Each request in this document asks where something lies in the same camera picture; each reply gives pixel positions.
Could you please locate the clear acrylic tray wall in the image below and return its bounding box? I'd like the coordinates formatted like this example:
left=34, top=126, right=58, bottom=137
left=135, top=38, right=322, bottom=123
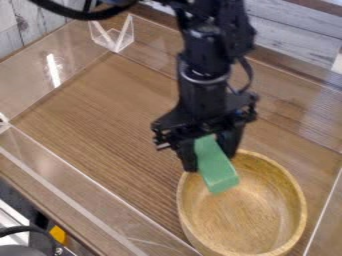
left=0, top=113, right=139, bottom=256

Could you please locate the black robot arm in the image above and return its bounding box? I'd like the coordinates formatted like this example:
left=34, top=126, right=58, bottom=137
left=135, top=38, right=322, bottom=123
left=151, top=0, right=259, bottom=172

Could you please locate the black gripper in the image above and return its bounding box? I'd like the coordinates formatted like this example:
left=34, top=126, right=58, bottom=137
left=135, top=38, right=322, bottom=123
left=150, top=56, right=261, bottom=173

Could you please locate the black cable bottom left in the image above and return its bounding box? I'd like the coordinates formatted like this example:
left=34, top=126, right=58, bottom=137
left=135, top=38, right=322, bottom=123
left=0, top=225, right=58, bottom=256

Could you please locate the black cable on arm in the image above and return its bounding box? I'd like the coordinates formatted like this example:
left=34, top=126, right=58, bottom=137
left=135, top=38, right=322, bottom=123
left=26, top=0, right=139, bottom=22

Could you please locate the brown wooden bowl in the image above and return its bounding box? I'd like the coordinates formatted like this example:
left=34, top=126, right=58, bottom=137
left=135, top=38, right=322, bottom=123
left=177, top=150, right=307, bottom=256

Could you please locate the yellow tag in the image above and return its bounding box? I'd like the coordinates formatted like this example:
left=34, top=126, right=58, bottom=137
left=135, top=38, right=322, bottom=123
left=50, top=226, right=68, bottom=245

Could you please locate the clear acrylic corner bracket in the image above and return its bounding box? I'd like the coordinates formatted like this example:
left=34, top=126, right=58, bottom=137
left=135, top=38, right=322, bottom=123
left=88, top=14, right=135, bottom=53

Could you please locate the green rectangular block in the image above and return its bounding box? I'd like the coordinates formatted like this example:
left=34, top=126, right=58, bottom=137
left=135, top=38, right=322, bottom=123
left=195, top=135, right=239, bottom=194

